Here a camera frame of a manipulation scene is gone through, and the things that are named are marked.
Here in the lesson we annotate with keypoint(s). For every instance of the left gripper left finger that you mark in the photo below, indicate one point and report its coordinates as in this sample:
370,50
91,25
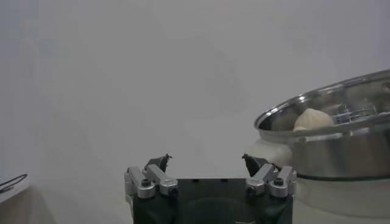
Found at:
157,176

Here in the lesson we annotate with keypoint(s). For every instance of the white steamed baozi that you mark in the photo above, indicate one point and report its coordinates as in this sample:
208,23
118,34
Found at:
312,120

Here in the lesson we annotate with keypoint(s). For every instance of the white empty side table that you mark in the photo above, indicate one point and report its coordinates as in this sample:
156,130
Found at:
12,194

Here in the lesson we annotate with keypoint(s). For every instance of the steel perforated steamer basket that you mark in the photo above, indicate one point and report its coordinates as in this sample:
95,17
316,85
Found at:
341,155

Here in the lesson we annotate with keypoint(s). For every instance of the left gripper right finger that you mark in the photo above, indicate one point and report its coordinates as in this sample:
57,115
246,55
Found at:
262,176

